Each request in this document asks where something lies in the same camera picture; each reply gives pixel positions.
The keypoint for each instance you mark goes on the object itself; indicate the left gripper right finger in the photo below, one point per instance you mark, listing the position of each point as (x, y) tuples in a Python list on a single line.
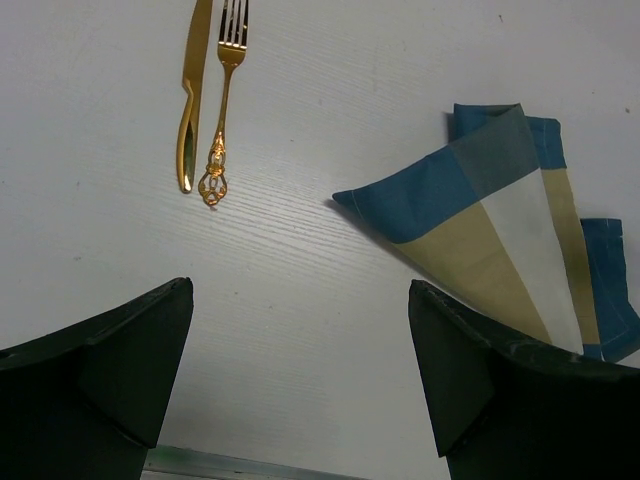
[(504, 405)]

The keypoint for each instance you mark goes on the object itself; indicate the gold knife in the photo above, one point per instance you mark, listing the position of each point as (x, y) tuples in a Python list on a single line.
[(192, 82)]

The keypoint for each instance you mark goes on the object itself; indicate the blue beige cloth placemat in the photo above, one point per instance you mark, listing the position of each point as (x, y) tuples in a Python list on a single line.
[(491, 218)]

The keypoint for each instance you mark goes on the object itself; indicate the gold fork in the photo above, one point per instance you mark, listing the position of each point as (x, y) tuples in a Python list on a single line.
[(231, 51)]

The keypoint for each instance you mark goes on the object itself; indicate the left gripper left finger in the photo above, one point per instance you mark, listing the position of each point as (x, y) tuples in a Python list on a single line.
[(88, 401)]

